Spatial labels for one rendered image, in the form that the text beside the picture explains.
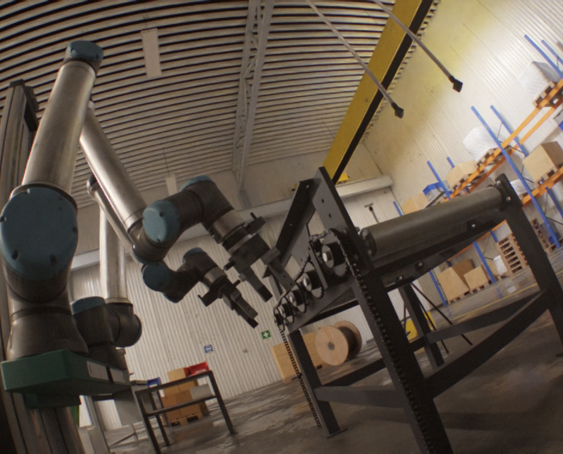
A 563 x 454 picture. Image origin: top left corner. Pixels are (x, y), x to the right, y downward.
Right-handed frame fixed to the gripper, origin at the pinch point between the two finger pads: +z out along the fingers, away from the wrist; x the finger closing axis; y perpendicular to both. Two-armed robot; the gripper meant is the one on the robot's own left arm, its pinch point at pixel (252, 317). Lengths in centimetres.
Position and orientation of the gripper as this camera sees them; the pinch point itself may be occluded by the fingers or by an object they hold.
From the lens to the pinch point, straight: 118.7
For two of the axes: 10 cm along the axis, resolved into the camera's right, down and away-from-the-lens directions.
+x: -0.5, 5.1, 8.6
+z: 7.1, 6.2, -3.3
